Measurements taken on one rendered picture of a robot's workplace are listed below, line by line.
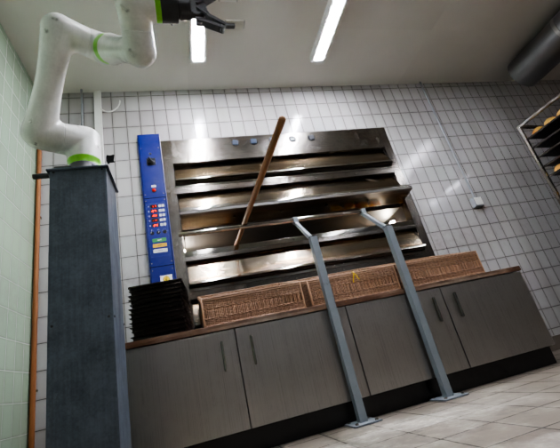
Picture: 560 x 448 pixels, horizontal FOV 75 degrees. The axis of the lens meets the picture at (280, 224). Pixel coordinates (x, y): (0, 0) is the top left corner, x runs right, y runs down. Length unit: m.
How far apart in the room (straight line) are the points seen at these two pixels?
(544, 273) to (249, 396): 2.67
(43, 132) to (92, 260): 0.57
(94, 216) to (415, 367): 1.69
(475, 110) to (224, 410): 3.55
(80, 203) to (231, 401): 1.08
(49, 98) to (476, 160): 3.32
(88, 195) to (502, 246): 3.05
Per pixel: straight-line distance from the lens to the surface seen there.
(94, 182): 1.60
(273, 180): 2.86
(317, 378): 1.95
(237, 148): 2.98
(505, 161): 4.07
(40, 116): 1.74
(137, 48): 1.41
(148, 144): 2.96
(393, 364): 2.10
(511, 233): 3.66
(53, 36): 1.78
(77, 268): 1.47
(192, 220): 2.58
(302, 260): 2.62
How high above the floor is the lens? 0.30
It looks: 21 degrees up
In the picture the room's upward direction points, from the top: 14 degrees counter-clockwise
